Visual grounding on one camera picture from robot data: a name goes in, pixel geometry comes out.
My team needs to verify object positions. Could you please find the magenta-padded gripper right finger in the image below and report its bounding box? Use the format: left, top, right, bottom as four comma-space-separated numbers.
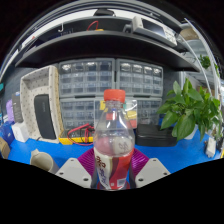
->
128, 148, 172, 189

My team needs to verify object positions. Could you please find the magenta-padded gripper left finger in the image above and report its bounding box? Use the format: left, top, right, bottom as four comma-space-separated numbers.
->
54, 147, 98, 189

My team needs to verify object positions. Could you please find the clear red-capped drink bottle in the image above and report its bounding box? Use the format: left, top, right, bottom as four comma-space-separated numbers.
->
92, 88, 136, 191

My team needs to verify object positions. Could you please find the yellow multimeter with red leads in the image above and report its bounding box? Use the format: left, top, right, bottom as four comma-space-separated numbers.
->
58, 123, 96, 146

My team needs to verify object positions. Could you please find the cream and grey mug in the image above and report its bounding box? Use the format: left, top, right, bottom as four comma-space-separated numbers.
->
29, 148, 60, 175

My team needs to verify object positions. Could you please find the flat black case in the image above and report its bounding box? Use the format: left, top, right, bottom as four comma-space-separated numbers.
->
134, 123, 178, 148

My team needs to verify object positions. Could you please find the grey small-parts drawer cabinet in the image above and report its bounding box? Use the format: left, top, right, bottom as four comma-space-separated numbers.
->
134, 97, 163, 126
58, 58, 116, 99
59, 97, 101, 132
115, 58, 165, 98

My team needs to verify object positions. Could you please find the white plug adapter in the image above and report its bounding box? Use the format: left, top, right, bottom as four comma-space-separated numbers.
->
204, 136, 218, 158

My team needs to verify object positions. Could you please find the white cardboard box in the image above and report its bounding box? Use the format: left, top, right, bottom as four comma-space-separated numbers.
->
11, 121, 30, 144

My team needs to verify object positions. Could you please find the green potted plant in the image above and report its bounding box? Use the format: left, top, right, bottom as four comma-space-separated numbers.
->
156, 77, 223, 143

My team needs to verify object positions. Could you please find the dark grey upright box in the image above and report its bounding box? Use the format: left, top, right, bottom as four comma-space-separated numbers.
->
11, 92, 24, 124

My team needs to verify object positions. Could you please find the white dotted storage tray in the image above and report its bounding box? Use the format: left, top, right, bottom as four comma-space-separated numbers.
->
19, 65, 64, 144

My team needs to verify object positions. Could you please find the dark wall shelf unit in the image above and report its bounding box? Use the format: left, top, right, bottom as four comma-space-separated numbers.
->
6, 6, 201, 73

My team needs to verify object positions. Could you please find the white wire shelf rack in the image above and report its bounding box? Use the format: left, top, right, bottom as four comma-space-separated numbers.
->
176, 19, 224, 101

